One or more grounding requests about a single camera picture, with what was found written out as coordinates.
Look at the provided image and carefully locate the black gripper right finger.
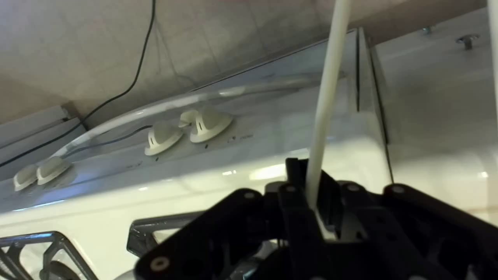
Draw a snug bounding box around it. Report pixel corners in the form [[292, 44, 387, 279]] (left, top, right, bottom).
[[318, 174, 498, 280]]

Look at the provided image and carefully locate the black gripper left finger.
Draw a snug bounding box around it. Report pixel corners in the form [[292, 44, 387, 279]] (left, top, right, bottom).
[[134, 159, 334, 280]]

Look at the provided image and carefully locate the white gas stove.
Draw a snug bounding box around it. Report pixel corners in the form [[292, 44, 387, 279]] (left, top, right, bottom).
[[0, 33, 497, 280]]

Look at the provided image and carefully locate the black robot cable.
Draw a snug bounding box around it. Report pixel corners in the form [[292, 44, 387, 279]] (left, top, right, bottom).
[[0, 0, 159, 168]]

